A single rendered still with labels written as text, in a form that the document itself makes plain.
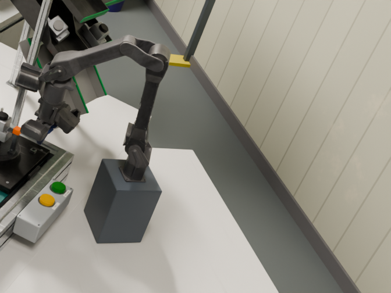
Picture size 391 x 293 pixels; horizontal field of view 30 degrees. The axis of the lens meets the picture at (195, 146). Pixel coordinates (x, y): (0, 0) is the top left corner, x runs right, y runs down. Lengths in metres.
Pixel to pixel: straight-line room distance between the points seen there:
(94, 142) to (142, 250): 0.52
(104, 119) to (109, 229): 0.66
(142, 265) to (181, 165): 0.56
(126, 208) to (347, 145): 2.01
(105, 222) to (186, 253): 0.29
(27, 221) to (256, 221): 2.21
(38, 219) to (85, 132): 0.64
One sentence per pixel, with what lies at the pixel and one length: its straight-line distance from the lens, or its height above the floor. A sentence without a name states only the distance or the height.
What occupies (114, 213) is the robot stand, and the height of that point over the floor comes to 0.98.
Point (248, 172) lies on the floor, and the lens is 4.34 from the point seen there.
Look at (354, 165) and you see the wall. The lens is 3.81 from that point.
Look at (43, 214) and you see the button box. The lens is 1.99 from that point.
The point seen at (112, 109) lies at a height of 0.86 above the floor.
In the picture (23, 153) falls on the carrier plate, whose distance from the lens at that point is 2.16.
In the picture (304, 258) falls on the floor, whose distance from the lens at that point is 3.93.
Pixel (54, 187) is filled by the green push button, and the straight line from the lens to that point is 2.07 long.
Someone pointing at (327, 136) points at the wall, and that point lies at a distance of 3.97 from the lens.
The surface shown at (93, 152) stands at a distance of 2.45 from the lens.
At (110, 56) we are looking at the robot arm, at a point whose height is 1.40.
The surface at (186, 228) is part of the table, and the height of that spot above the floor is 0.86.
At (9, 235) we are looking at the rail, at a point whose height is 0.89.
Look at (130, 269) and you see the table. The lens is 2.07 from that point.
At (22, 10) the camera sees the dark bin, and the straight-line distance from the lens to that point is 2.21.
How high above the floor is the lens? 2.23
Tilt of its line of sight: 31 degrees down
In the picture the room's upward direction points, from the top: 24 degrees clockwise
